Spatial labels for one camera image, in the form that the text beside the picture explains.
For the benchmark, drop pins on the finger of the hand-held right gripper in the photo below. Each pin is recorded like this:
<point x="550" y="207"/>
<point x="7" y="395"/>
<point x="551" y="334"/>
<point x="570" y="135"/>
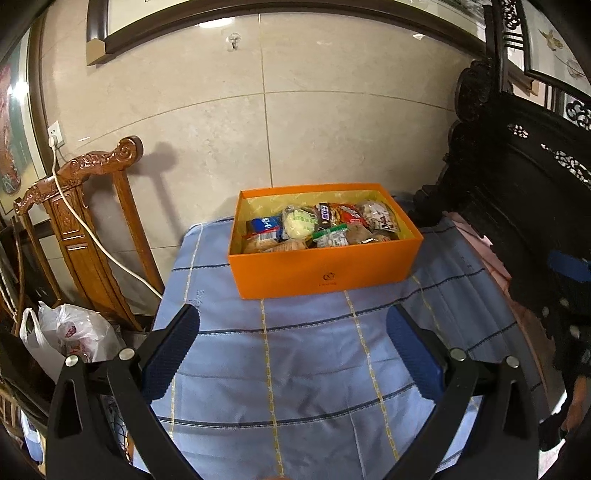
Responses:
<point x="565" y="318"/>
<point x="570" y="266"/>

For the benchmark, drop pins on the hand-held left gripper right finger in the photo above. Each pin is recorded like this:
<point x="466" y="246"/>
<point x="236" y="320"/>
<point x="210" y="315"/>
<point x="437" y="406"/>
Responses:
<point x="415" y="350"/>

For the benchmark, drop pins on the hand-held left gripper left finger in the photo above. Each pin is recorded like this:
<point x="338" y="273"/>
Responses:
<point x="171" y="350"/>

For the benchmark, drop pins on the orange cardboard box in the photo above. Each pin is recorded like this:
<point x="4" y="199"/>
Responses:
<point x="323" y="270"/>

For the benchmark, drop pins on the clear round biscuit bag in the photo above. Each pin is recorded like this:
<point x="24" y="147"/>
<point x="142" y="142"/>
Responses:
<point x="364" y="235"/>

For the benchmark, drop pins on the clear green snack packet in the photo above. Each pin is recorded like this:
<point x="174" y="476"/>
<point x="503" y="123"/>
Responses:
<point x="330" y="237"/>

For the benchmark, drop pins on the white candy bag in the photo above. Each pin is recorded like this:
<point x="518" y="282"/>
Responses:
<point x="376" y="214"/>

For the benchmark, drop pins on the brown bread packet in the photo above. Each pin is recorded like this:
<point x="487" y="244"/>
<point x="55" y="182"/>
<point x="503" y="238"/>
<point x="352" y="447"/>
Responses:
<point x="263" y="241"/>

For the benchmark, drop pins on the red snack packet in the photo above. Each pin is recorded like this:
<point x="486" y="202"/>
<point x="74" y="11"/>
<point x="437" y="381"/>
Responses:
<point x="348" y="213"/>

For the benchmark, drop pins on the yellow cake packet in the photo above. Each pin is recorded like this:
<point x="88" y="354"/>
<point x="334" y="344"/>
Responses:
<point x="291" y="245"/>

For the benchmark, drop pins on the dark chocolate bar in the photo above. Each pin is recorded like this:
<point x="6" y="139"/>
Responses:
<point x="325" y="214"/>

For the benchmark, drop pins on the pale round cake packet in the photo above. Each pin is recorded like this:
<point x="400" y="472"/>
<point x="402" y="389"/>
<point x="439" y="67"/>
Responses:
<point x="299" y="222"/>

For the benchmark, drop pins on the person's right hand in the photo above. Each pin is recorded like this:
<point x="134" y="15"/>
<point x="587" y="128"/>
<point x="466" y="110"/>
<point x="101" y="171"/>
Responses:
<point x="579" y="401"/>

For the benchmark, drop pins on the blue checked tablecloth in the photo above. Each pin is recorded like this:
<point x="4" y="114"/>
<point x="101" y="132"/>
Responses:
<point x="314" y="369"/>

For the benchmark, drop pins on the white plastic bag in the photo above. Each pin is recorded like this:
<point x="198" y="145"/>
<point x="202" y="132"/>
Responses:
<point x="69" y="332"/>

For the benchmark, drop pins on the dark carved wooden bench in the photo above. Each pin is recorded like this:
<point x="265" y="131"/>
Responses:
<point x="508" y="175"/>

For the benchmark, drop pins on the carved brown wooden chair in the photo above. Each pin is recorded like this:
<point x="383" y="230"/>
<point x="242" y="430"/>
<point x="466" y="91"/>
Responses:
<point x="87" y="249"/>

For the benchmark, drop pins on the framed floral painting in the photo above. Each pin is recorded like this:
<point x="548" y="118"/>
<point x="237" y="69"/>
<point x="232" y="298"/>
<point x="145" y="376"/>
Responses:
<point x="558" y="41"/>

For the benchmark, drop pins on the framed panda painting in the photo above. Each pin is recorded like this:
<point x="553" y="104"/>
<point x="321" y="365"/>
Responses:
<point x="277" y="14"/>

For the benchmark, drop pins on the white wall socket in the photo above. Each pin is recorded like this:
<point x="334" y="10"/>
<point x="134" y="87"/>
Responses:
<point x="57" y="133"/>

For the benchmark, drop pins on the metal wall hook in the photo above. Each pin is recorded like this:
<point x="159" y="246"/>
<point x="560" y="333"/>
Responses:
<point x="233" y="39"/>

